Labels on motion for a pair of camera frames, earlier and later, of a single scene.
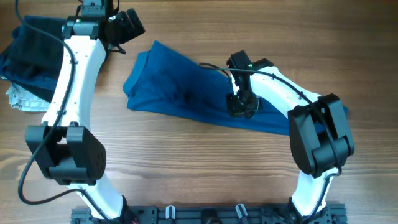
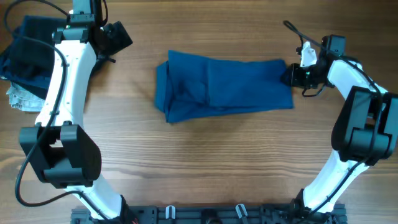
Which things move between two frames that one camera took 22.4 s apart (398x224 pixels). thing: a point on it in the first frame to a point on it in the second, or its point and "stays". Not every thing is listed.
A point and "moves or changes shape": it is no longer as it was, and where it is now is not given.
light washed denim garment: x=21 y=99 stays
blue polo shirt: x=165 y=79 moves or changes shape
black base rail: x=210 y=214 stays
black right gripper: x=234 y=108 to x=293 y=80
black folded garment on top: x=37 y=47 stays
